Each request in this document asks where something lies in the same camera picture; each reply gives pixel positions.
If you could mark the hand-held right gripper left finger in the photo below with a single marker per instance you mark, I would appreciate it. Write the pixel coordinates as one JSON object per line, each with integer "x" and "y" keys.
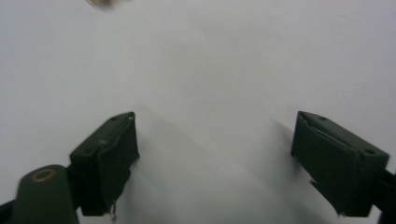
{"x": 102, "y": 165}

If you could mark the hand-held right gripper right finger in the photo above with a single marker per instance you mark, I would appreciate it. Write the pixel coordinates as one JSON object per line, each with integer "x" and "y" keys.
{"x": 333, "y": 161}

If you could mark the small brown blurred thing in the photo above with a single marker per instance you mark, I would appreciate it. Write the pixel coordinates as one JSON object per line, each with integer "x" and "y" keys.
{"x": 100, "y": 2}

